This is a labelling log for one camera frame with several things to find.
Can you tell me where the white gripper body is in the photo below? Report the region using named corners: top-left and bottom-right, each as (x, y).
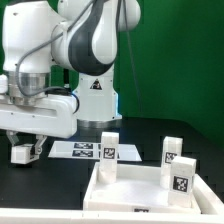
top-left (0, 94), bottom-right (77, 138)

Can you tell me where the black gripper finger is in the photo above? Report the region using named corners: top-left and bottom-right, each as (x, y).
top-left (33, 135), bottom-right (47, 155)
top-left (6, 130), bottom-right (19, 145)

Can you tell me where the white square table top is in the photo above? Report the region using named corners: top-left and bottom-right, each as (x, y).
top-left (83, 162), bottom-right (201, 214)

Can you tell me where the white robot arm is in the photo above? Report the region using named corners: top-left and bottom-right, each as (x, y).
top-left (0, 0), bottom-right (141, 163)

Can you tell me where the white sheet with tags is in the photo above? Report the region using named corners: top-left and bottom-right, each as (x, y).
top-left (49, 141), bottom-right (141, 162)

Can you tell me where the grey arm hose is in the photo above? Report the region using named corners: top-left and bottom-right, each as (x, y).
top-left (14, 0), bottom-right (98, 101)

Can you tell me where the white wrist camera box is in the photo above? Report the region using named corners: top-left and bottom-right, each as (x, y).
top-left (0, 74), bottom-right (8, 94)

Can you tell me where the white L-shaped obstacle wall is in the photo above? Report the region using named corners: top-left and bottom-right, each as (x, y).
top-left (0, 176), bottom-right (224, 224)

